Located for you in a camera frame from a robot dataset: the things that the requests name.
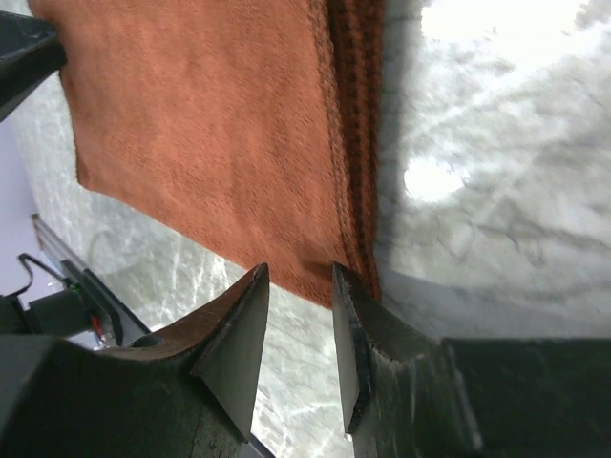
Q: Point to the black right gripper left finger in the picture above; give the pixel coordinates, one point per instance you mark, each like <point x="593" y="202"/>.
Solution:
<point x="186" y="390"/>

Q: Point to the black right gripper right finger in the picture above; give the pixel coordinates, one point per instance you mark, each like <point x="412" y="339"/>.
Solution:
<point x="406" y="395"/>

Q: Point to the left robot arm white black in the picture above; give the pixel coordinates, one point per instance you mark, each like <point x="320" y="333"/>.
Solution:
<point x="61" y="314"/>

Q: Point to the brown towel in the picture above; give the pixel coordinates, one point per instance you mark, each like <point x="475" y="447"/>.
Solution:
<point x="250" y="127"/>

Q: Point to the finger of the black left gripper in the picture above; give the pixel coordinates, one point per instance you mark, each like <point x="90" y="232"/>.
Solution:
<point x="30" y="53"/>

